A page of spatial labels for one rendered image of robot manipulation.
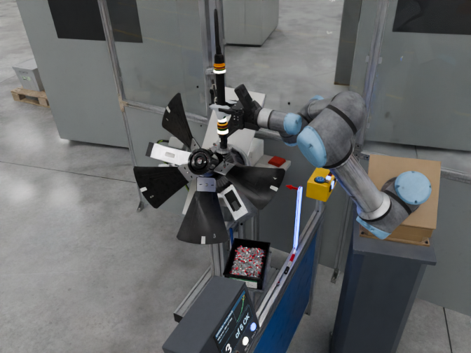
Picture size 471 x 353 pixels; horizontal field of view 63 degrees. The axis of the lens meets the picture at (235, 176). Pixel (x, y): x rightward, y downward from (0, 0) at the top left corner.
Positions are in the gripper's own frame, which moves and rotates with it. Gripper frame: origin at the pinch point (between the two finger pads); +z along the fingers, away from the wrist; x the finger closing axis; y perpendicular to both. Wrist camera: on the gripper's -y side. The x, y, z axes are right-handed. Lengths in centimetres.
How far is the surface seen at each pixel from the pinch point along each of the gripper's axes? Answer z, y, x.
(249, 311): -45, 31, -60
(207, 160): 3.0, 25.4, -3.8
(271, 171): -22.7, 29.8, 5.9
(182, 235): 4, 52, -26
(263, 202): -25.8, 34.8, -9.2
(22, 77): 426, 119, 190
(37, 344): 97, 149, -62
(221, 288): -37, 24, -62
